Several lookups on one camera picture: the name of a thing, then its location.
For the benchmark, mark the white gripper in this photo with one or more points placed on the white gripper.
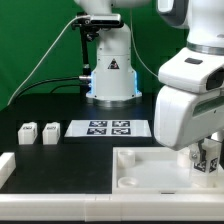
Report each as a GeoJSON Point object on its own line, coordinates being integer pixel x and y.
{"type": "Point", "coordinates": [183, 118]}

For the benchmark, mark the white square table top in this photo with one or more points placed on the white square table top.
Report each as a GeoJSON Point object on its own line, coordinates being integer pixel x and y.
{"type": "Point", "coordinates": [160, 170]}

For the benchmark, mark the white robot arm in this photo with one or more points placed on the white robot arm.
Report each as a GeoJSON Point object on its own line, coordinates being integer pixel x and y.
{"type": "Point", "coordinates": [198, 67]}

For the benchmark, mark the white L-shaped obstacle fence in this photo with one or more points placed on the white L-shaped obstacle fence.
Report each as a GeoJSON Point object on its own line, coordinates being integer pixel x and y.
{"type": "Point", "coordinates": [105, 207]}

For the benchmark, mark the white plate with AprilTags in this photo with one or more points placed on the white plate with AprilTags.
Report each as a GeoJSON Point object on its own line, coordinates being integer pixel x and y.
{"type": "Point", "coordinates": [108, 128]}

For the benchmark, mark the camera on black stand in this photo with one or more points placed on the camera on black stand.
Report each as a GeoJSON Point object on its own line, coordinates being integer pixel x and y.
{"type": "Point", "coordinates": [89, 27]}

